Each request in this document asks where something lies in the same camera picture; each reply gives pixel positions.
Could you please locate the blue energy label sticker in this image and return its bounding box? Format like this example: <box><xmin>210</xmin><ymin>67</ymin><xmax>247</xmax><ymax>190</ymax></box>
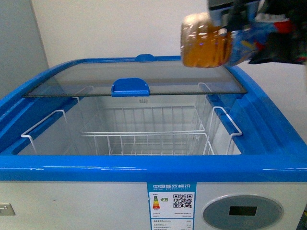
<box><xmin>147</xmin><ymin>182</ymin><xmax>196</xmax><ymax>230</ymax></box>

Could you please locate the amber tea drink bottle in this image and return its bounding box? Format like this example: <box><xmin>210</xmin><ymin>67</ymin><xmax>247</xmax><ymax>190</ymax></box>
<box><xmin>180</xmin><ymin>12</ymin><xmax>277</xmax><ymax>68</ymax></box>

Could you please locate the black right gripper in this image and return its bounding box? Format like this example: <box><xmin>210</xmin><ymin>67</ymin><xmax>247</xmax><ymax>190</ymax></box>
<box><xmin>208</xmin><ymin>0</ymin><xmax>307</xmax><ymax>64</ymax></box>

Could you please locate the white blue chest freezer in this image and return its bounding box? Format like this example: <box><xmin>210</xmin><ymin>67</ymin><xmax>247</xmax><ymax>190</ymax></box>
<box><xmin>0</xmin><ymin>57</ymin><xmax>307</xmax><ymax>230</ymax></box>

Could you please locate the white wire freezer basket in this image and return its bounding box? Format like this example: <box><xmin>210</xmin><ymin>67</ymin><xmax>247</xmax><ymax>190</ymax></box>
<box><xmin>21</xmin><ymin>95</ymin><xmax>243</xmax><ymax>156</ymax></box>

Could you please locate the blue rear lid handle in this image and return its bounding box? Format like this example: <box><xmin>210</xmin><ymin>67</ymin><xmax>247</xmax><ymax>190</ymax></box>
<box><xmin>135</xmin><ymin>54</ymin><xmax>156</xmax><ymax>62</ymax></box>

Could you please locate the round grey control panel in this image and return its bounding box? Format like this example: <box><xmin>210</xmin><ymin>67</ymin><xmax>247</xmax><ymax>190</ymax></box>
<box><xmin>203</xmin><ymin>195</ymin><xmax>283</xmax><ymax>230</ymax></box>

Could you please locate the sliding glass freezer lid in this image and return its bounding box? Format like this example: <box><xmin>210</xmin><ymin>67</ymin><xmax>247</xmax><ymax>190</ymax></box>
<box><xmin>26</xmin><ymin>61</ymin><xmax>247</xmax><ymax>97</ymax></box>

